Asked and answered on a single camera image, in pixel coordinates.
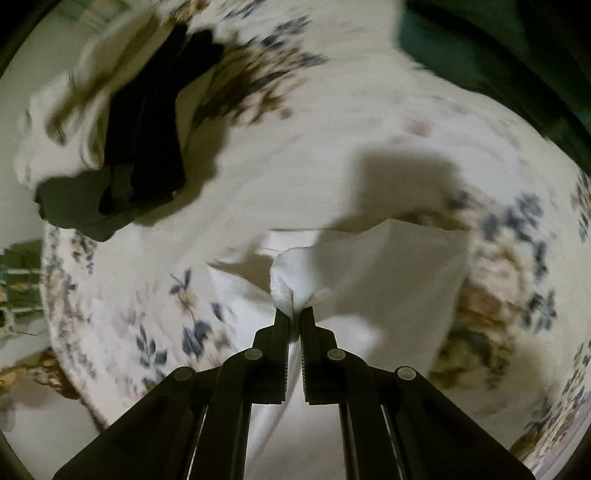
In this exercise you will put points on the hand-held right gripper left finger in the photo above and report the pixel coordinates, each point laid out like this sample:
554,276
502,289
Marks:
277,350

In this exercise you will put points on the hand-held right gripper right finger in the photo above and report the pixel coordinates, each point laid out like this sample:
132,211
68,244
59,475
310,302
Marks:
314,350

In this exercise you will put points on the white cloth garment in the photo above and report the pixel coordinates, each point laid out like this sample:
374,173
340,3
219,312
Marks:
369,286

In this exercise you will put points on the white floral bed sheet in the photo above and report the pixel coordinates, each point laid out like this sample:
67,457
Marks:
323,152

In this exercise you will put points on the black garment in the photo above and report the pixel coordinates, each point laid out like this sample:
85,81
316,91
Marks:
147,134

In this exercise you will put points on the dark green curtain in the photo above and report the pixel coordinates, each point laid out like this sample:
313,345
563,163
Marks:
498,60

